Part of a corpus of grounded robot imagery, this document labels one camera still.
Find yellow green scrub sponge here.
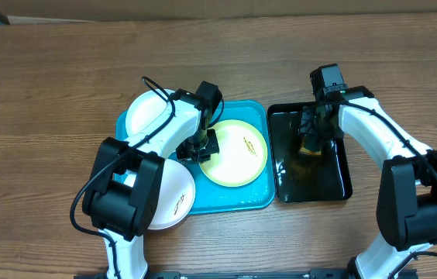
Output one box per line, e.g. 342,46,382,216
299,135,322,156

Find yellow green rimmed plate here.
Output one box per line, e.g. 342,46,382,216
200,119,267,188

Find white plate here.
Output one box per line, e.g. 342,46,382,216
125,91,170,136
122,159,195,236

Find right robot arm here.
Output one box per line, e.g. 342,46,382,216
298,64,437,278

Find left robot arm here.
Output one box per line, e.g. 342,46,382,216
74,82,223,278

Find black water tray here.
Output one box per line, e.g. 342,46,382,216
267,102,353,203

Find teal plastic tray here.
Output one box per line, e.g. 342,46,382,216
115,100,275,215

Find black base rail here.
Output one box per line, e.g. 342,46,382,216
74,267,419,279

